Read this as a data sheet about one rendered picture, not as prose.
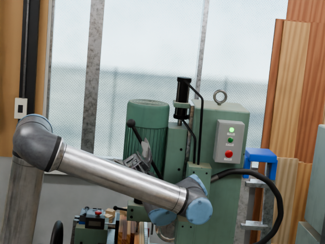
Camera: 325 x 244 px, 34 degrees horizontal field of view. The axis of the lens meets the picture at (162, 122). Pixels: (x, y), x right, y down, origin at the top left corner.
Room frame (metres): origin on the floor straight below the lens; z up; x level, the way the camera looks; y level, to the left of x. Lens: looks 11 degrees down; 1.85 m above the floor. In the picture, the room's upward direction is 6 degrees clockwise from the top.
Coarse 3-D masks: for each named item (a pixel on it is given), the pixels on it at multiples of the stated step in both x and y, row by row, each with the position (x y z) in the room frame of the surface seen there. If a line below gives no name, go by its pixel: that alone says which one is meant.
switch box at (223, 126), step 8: (224, 120) 2.07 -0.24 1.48; (216, 128) 2.07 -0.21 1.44; (224, 128) 2.02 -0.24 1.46; (240, 128) 2.02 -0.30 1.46; (216, 136) 2.05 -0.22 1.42; (224, 136) 2.02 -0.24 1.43; (232, 136) 2.02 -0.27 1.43; (240, 136) 2.03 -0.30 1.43; (216, 144) 2.03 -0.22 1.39; (224, 144) 2.02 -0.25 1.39; (240, 144) 2.03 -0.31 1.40; (216, 152) 2.02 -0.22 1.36; (224, 152) 2.02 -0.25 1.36; (240, 152) 2.03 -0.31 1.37; (216, 160) 2.02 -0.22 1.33; (224, 160) 2.02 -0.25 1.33; (232, 160) 2.02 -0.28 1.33
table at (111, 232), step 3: (114, 219) 2.39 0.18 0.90; (114, 222) 2.35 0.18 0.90; (108, 231) 2.24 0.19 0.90; (111, 231) 2.24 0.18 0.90; (114, 231) 2.25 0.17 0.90; (108, 234) 2.21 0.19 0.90; (111, 234) 2.21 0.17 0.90; (114, 234) 2.21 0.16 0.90; (108, 237) 2.18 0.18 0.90; (111, 237) 2.18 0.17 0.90; (114, 237) 2.18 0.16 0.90; (108, 240) 2.15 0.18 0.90; (111, 240) 2.15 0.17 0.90; (114, 240) 2.15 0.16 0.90; (99, 243) 2.11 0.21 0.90; (102, 243) 2.11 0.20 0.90; (108, 243) 2.12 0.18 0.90; (111, 243) 2.12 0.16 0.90; (114, 243) 2.12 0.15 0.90; (117, 243) 2.13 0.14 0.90
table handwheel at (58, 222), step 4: (56, 224) 2.14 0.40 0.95; (60, 224) 2.16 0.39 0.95; (56, 228) 2.11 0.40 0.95; (60, 228) 2.23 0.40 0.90; (52, 232) 2.09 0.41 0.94; (56, 232) 2.09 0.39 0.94; (60, 232) 2.26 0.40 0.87; (52, 236) 2.07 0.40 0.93; (56, 236) 2.07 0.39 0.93; (60, 236) 2.26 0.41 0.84; (52, 240) 2.06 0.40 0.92; (56, 240) 2.06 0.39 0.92; (60, 240) 2.27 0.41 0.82
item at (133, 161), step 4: (132, 156) 1.93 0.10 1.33; (136, 156) 1.93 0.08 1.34; (140, 156) 1.94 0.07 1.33; (124, 160) 1.94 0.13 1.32; (128, 160) 1.92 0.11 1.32; (132, 160) 1.92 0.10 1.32; (136, 160) 1.92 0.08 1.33; (140, 160) 1.94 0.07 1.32; (144, 160) 1.97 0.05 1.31; (124, 164) 1.93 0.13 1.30; (128, 164) 1.91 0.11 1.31; (132, 164) 1.91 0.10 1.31; (136, 164) 1.90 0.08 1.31; (140, 164) 1.91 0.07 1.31; (144, 164) 1.92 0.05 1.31; (132, 168) 1.90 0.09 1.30; (136, 168) 1.89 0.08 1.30; (140, 168) 1.88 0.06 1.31; (144, 168) 1.93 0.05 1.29; (148, 168) 1.95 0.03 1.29; (144, 172) 1.89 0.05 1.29
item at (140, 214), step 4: (128, 200) 2.19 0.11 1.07; (132, 200) 2.20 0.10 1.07; (128, 204) 2.14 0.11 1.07; (132, 204) 2.15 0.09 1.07; (136, 204) 2.15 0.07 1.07; (140, 204) 2.16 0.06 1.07; (128, 208) 2.14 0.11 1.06; (132, 208) 2.14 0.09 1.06; (136, 208) 2.14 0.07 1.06; (140, 208) 2.14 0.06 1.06; (144, 208) 2.14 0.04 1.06; (128, 212) 2.14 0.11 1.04; (132, 212) 2.14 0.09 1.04; (136, 212) 2.14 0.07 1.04; (140, 212) 2.14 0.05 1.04; (144, 212) 2.14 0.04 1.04; (128, 216) 2.14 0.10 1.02; (132, 216) 2.13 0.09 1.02; (136, 216) 2.14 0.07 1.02; (140, 216) 2.14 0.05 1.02; (144, 216) 2.14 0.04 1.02; (128, 220) 2.14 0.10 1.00; (132, 220) 2.14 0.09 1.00; (136, 220) 2.14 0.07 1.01; (140, 220) 2.14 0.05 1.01; (144, 220) 2.14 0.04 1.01; (148, 220) 2.14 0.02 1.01
